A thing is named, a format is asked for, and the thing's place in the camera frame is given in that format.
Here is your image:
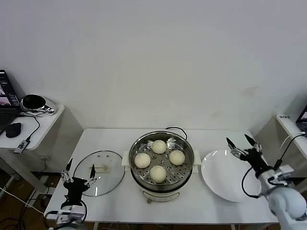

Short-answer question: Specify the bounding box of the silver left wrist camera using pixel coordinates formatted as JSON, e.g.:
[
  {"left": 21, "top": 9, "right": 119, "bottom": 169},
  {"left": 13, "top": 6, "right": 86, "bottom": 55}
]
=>
[{"left": 44, "top": 205, "right": 87, "bottom": 222}]

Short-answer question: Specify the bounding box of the white steamed baozi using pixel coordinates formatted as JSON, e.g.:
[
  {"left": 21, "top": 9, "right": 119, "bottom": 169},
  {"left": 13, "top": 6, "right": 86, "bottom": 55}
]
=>
[
  {"left": 152, "top": 140, "right": 166, "bottom": 154},
  {"left": 149, "top": 165, "right": 167, "bottom": 184},
  {"left": 169, "top": 150, "right": 186, "bottom": 166},
  {"left": 134, "top": 152, "right": 152, "bottom": 169}
]

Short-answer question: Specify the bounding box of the black cable with adapter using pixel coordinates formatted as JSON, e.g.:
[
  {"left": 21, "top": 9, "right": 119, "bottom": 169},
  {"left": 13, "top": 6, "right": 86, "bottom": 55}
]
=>
[{"left": 273, "top": 134, "right": 307, "bottom": 170}]

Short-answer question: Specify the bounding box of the black hub cable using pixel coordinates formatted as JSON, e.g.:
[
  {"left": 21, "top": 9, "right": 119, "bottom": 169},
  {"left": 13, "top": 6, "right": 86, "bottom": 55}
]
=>
[{"left": 18, "top": 111, "right": 41, "bottom": 142}]

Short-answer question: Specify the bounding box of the white rounded side desk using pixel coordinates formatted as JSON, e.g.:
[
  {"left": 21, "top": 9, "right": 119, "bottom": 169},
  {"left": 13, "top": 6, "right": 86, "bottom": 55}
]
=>
[{"left": 0, "top": 103, "right": 66, "bottom": 199}]

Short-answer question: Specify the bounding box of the cream electric pot base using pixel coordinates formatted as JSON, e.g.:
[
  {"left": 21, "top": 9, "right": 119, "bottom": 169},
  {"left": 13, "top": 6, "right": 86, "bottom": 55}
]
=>
[{"left": 121, "top": 150, "right": 201, "bottom": 204}]

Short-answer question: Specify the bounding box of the chrome and black headset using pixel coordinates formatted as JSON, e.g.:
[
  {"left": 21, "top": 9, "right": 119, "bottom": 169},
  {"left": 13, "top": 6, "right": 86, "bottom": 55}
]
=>
[{"left": 21, "top": 93, "right": 58, "bottom": 116}]

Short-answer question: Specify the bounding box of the perforated steel steamer basket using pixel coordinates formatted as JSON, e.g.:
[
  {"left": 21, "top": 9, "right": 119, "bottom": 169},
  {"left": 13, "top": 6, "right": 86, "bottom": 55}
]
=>
[{"left": 129, "top": 131, "right": 194, "bottom": 186}]

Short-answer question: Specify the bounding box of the white floor cable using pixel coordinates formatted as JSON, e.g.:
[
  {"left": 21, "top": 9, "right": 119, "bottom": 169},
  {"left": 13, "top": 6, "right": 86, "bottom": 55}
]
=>
[{"left": 0, "top": 186, "right": 39, "bottom": 212}]

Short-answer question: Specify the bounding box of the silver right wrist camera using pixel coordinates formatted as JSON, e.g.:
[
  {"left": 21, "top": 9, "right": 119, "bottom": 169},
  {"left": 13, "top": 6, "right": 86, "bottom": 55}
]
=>
[{"left": 268, "top": 165, "right": 295, "bottom": 185}]

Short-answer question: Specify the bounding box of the glass lid with cream handle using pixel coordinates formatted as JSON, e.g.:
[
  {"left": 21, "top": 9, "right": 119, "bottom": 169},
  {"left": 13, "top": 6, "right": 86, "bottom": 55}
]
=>
[{"left": 72, "top": 150, "right": 126, "bottom": 197}]

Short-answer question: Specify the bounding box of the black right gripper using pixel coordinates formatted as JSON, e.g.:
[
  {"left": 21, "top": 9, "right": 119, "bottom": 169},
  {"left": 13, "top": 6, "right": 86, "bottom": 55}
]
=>
[{"left": 226, "top": 134, "right": 274, "bottom": 179}]

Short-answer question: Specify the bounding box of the white charging cable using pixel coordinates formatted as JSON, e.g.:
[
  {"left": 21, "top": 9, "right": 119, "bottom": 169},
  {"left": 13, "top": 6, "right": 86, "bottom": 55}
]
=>
[{"left": 280, "top": 132, "right": 307, "bottom": 149}]

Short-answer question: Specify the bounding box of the white side desk with label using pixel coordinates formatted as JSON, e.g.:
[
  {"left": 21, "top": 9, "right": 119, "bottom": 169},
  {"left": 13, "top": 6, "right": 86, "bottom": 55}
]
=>
[{"left": 275, "top": 114, "right": 307, "bottom": 168}]

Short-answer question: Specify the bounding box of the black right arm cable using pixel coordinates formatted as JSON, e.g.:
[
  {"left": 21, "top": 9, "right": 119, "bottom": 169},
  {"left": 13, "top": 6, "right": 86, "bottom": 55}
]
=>
[{"left": 241, "top": 165, "right": 263, "bottom": 198}]

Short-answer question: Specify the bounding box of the black computer mouse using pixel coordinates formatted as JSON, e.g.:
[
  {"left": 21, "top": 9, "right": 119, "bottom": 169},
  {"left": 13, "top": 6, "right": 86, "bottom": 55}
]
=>
[{"left": 5, "top": 121, "right": 23, "bottom": 138}]

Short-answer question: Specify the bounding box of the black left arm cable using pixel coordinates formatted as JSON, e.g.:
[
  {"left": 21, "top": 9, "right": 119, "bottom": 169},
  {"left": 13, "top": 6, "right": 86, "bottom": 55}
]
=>
[{"left": 80, "top": 200, "right": 88, "bottom": 221}]

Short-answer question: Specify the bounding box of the grey usb hub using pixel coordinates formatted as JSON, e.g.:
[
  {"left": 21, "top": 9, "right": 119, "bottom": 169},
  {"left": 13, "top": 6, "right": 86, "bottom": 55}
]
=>
[{"left": 13, "top": 139, "right": 31, "bottom": 154}]

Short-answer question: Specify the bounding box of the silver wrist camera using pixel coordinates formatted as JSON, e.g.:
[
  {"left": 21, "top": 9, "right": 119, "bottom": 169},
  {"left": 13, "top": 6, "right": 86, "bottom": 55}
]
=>
[
  {"left": 268, "top": 165, "right": 295, "bottom": 185},
  {"left": 44, "top": 205, "right": 87, "bottom": 222}
]

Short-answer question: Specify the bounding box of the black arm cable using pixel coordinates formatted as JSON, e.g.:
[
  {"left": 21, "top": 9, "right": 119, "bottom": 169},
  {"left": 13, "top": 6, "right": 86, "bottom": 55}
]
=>
[
  {"left": 241, "top": 165, "right": 263, "bottom": 198},
  {"left": 80, "top": 200, "right": 88, "bottom": 221}
]

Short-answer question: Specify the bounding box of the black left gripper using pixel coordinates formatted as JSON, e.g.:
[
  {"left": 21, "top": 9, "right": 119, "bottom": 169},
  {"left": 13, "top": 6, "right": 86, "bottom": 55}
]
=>
[{"left": 60, "top": 158, "right": 98, "bottom": 206}]

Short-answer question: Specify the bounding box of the black open laptop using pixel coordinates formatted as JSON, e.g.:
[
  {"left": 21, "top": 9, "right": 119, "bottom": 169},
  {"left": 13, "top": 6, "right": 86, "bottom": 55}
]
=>
[{"left": 0, "top": 69, "right": 22, "bottom": 135}]

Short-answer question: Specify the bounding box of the white round plate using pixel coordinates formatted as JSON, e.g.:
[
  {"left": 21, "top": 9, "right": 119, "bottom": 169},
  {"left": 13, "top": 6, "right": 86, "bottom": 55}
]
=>
[{"left": 201, "top": 149, "right": 262, "bottom": 204}]

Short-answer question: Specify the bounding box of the dark laptop with blue edge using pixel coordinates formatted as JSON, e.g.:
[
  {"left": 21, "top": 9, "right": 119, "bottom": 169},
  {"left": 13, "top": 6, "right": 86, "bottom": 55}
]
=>
[{"left": 296, "top": 105, "right": 307, "bottom": 132}]

